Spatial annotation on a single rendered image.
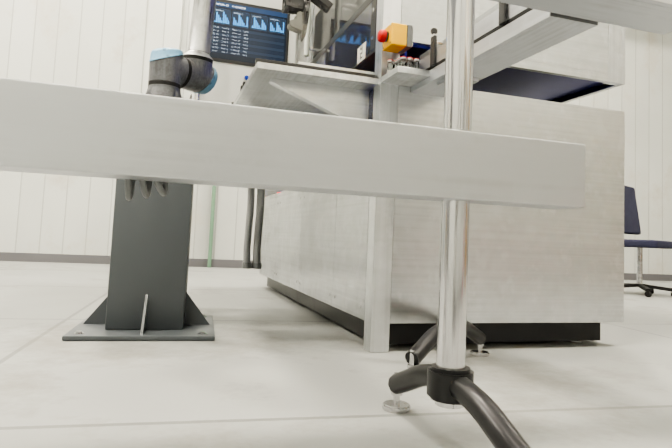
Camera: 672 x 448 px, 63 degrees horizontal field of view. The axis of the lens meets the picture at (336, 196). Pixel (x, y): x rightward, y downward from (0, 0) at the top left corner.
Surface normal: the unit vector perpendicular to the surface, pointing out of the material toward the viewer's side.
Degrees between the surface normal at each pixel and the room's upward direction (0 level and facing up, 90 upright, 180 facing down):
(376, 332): 90
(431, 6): 90
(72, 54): 90
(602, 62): 90
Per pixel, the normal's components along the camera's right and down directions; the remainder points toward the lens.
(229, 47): 0.33, -0.06
